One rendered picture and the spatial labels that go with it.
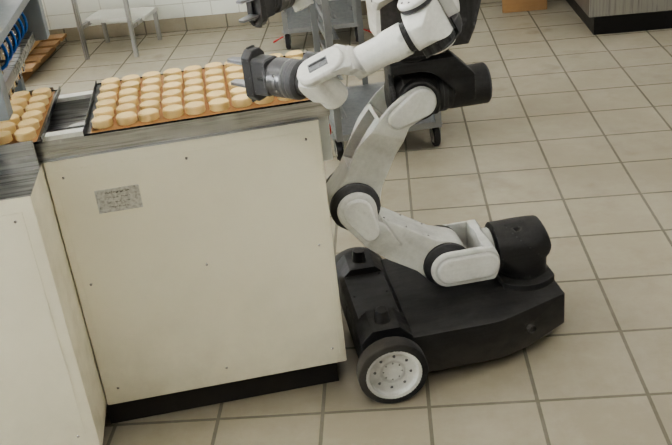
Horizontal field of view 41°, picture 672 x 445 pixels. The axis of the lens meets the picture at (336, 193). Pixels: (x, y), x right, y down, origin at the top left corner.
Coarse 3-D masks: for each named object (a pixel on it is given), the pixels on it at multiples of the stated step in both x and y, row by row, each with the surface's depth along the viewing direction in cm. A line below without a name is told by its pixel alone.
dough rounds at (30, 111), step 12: (12, 96) 241; (24, 96) 241; (36, 96) 238; (48, 96) 242; (12, 108) 231; (24, 108) 236; (36, 108) 230; (48, 108) 234; (12, 120) 224; (24, 120) 222; (36, 120) 221; (0, 132) 215; (12, 132) 219; (24, 132) 214; (36, 132) 219; (0, 144) 213
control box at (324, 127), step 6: (318, 120) 230; (324, 120) 231; (324, 126) 231; (324, 132) 232; (324, 138) 233; (330, 138) 233; (324, 144) 233; (330, 144) 234; (324, 150) 234; (330, 150) 234; (324, 156) 235; (330, 156) 235
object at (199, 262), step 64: (256, 128) 223; (64, 192) 222; (128, 192) 224; (192, 192) 227; (256, 192) 230; (320, 192) 234; (128, 256) 232; (192, 256) 235; (256, 256) 238; (320, 256) 242; (128, 320) 240; (192, 320) 243; (256, 320) 247; (320, 320) 250; (128, 384) 248; (192, 384) 252; (256, 384) 259
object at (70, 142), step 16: (240, 112) 222; (256, 112) 222; (272, 112) 223; (288, 112) 224; (304, 112) 225; (320, 112) 225; (80, 128) 219; (144, 128) 219; (160, 128) 220; (176, 128) 221; (192, 128) 221; (208, 128) 222; (224, 128) 223; (240, 128) 224; (48, 144) 217; (64, 144) 218; (80, 144) 218; (96, 144) 219; (112, 144) 220; (128, 144) 220
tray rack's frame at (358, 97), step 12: (360, 0) 436; (312, 12) 433; (360, 12) 438; (312, 24) 435; (360, 24) 441; (360, 36) 443; (372, 84) 453; (348, 96) 441; (360, 96) 439; (372, 96) 438; (348, 108) 426; (360, 108) 424; (348, 120) 412; (420, 120) 403; (432, 120) 401; (348, 132) 398; (432, 132) 408
